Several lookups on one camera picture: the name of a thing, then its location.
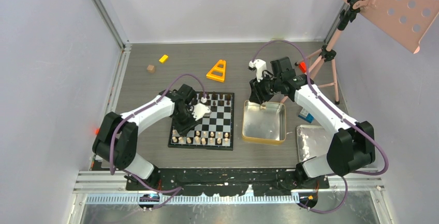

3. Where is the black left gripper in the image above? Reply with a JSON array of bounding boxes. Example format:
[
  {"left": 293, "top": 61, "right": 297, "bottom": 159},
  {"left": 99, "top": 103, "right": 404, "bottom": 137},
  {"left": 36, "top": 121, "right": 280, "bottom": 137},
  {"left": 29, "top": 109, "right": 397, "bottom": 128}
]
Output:
[{"left": 172, "top": 107, "right": 200, "bottom": 137}]

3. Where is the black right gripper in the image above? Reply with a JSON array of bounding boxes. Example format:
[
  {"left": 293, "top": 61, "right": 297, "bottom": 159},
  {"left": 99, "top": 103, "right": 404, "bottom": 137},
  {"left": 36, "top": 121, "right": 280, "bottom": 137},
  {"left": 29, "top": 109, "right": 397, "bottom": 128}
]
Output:
[{"left": 250, "top": 72, "right": 282, "bottom": 104}]

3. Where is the gold tin box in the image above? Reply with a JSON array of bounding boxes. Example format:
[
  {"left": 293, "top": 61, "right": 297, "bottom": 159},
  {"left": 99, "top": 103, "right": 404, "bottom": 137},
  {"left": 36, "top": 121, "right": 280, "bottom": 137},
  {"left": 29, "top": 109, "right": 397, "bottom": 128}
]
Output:
[{"left": 242, "top": 100, "right": 286, "bottom": 145}]

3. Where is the black white chess board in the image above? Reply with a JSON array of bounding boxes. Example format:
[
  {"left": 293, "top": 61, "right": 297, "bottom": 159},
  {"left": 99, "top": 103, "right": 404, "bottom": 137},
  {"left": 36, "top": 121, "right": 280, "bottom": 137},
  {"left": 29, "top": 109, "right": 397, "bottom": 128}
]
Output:
[{"left": 168, "top": 92, "right": 235, "bottom": 151}]

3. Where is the orange triangular plastic frame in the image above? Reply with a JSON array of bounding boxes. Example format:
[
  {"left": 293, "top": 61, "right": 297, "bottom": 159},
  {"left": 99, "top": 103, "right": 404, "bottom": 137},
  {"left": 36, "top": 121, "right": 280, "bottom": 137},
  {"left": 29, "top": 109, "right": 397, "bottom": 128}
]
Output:
[{"left": 206, "top": 59, "right": 226, "bottom": 83}]

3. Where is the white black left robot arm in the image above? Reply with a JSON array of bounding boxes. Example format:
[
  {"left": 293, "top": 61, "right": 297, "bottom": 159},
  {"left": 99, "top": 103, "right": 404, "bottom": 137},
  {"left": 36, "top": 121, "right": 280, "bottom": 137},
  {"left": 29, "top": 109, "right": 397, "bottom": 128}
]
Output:
[{"left": 92, "top": 84, "right": 211, "bottom": 190}]

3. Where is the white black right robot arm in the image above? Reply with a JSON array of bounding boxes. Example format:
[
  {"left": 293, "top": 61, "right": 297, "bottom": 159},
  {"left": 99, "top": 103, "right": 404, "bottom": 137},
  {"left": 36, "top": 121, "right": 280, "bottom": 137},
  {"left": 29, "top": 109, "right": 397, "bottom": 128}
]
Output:
[{"left": 248, "top": 57, "right": 375, "bottom": 188}]

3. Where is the red block near stand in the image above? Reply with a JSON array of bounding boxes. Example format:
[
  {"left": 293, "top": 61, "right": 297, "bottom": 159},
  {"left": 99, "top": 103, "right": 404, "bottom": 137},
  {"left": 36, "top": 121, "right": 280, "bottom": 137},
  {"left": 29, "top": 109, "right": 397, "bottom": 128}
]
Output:
[{"left": 299, "top": 62, "right": 306, "bottom": 73}]

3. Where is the blue box of bits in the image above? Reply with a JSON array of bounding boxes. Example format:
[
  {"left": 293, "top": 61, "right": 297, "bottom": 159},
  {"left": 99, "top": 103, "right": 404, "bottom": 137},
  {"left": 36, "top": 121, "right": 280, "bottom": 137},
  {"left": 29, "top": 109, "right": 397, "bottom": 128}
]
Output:
[{"left": 298, "top": 108, "right": 314, "bottom": 123}]

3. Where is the small wooden cube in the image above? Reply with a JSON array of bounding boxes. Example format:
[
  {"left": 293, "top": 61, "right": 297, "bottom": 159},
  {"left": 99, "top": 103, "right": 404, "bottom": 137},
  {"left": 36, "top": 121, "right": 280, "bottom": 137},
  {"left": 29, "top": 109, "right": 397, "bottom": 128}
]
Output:
[{"left": 147, "top": 65, "right": 156, "bottom": 73}]

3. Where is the yellow rectangular block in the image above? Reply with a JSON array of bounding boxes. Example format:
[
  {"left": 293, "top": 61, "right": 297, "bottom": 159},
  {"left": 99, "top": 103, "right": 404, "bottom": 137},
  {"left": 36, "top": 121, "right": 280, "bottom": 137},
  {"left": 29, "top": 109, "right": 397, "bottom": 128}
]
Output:
[{"left": 159, "top": 54, "right": 169, "bottom": 64}]

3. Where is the silver tin lid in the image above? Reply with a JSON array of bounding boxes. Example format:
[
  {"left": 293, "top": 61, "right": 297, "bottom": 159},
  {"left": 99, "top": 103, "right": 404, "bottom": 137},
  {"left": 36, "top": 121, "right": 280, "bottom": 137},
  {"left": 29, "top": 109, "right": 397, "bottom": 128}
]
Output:
[{"left": 296, "top": 125, "right": 335, "bottom": 162}]

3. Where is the pink music stand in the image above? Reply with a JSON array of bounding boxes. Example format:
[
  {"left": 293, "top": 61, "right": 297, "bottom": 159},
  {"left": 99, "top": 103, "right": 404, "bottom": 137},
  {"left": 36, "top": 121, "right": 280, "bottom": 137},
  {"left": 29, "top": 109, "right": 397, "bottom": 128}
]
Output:
[{"left": 276, "top": 0, "right": 439, "bottom": 109}]

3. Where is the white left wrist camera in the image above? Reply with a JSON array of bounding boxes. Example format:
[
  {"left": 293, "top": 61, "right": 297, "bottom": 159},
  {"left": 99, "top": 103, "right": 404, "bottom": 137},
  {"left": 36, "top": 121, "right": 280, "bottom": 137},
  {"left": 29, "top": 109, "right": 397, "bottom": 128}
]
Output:
[{"left": 192, "top": 96, "right": 211, "bottom": 121}]

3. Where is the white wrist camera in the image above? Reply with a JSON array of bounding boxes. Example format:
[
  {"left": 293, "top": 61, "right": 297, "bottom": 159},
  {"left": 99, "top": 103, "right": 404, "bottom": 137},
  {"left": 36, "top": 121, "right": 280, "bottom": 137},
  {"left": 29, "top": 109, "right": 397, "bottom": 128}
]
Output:
[
  {"left": 248, "top": 59, "right": 267, "bottom": 82},
  {"left": 192, "top": 96, "right": 211, "bottom": 121}
]

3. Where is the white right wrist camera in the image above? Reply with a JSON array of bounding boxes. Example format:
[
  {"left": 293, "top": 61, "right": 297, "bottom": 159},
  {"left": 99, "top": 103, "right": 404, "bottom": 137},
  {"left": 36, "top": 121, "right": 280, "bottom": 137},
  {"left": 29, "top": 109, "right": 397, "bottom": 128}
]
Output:
[{"left": 248, "top": 59, "right": 267, "bottom": 82}]

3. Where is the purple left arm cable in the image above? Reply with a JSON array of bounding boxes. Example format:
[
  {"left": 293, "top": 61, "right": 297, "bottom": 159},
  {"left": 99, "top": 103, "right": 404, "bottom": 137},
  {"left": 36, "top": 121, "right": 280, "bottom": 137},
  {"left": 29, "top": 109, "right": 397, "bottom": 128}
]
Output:
[{"left": 109, "top": 73, "right": 207, "bottom": 211}]

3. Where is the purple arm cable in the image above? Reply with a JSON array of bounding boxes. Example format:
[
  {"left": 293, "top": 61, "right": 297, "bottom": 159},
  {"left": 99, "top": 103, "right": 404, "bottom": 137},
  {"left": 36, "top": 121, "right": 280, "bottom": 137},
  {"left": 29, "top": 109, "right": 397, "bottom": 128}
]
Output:
[
  {"left": 252, "top": 39, "right": 390, "bottom": 215},
  {"left": 109, "top": 73, "right": 207, "bottom": 211}
]

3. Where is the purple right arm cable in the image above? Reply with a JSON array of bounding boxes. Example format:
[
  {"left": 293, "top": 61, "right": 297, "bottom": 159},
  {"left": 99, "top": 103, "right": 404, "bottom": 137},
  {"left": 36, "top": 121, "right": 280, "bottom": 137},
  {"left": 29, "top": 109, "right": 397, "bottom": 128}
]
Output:
[{"left": 252, "top": 39, "right": 390, "bottom": 215}]

